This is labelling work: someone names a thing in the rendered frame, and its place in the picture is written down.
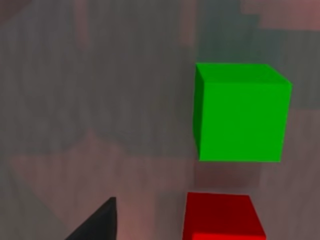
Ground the red cube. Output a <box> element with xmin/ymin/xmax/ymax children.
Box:
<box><xmin>182</xmin><ymin>191</ymin><xmax>267</xmax><ymax>240</ymax></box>

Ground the green cube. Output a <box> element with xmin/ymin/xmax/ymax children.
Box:
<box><xmin>192</xmin><ymin>62</ymin><xmax>293</xmax><ymax>163</ymax></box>

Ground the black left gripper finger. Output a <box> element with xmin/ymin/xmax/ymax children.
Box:
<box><xmin>64</xmin><ymin>196</ymin><xmax>118</xmax><ymax>240</ymax></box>

